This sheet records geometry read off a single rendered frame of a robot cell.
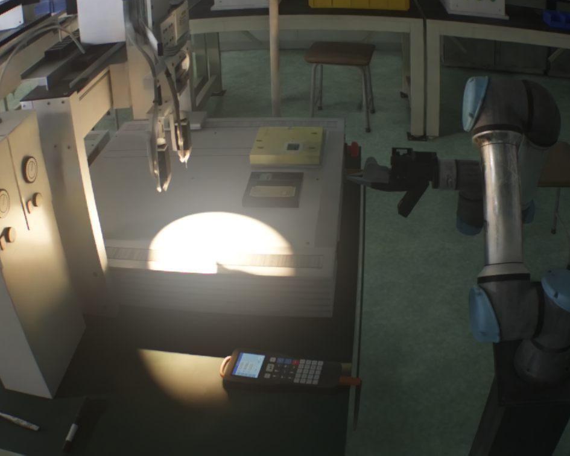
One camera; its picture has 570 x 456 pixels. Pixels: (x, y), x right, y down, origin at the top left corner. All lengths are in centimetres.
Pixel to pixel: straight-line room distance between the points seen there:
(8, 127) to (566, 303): 104
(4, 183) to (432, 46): 293
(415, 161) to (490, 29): 216
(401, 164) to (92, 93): 74
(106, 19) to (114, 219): 46
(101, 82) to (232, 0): 266
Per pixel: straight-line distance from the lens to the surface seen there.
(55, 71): 115
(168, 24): 122
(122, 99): 123
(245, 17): 358
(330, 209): 135
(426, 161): 153
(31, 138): 104
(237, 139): 168
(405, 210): 157
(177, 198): 143
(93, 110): 116
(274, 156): 149
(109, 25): 121
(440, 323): 238
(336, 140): 165
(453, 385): 214
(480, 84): 127
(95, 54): 121
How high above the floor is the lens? 154
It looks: 30 degrees down
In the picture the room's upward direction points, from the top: 3 degrees counter-clockwise
